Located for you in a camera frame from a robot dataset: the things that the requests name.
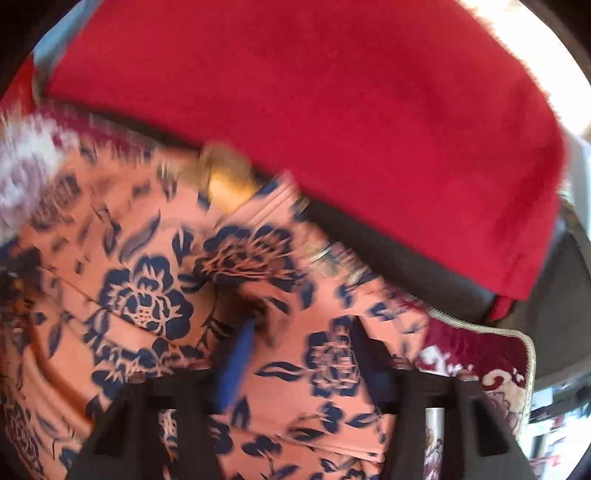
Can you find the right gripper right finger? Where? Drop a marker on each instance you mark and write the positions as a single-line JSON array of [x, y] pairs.
[[478, 444]]

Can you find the red blanket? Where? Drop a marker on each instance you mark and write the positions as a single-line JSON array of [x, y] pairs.
[[407, 115]]

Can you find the maroon floral plush blanket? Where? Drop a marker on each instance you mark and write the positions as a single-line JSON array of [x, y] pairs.
[[34, 147]]

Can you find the orange floral blouse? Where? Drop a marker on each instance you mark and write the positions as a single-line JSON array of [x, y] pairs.
[[61, 370]]

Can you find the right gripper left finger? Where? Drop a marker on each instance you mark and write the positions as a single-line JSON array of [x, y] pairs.
[[125, 442]]

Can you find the black leather sofa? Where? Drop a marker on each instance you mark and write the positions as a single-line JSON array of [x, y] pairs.
[[415, 258]]

